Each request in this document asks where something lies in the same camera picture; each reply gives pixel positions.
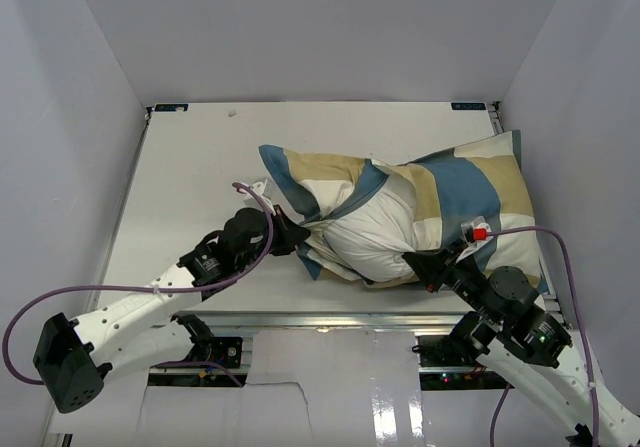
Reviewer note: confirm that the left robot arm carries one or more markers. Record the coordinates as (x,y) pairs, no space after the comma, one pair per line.
(75,358)

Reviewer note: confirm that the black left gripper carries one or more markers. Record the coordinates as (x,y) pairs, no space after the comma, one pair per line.
(289,233)

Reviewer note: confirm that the white pillow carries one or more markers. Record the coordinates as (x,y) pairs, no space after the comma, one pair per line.
(367,245)

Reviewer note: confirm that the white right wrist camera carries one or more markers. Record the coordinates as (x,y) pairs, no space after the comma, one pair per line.
(475,235)

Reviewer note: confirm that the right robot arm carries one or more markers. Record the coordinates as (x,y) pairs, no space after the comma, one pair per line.
(507,332)

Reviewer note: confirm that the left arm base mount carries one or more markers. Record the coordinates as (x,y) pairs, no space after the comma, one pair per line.
(210,361)

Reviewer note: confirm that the blue left corner sticker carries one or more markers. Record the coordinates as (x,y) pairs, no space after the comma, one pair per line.
(168,107)

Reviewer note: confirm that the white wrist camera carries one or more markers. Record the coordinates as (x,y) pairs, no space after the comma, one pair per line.
(475,235)
(263,188)

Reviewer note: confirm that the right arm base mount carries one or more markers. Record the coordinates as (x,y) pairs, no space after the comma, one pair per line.
(448,362)

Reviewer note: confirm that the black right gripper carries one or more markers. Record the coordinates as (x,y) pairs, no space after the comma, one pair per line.
(435,267)

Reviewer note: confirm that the blue tan white pillowcase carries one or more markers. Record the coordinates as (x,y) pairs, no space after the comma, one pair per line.
(452,186)

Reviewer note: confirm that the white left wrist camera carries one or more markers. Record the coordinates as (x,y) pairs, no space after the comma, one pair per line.
(263,188)

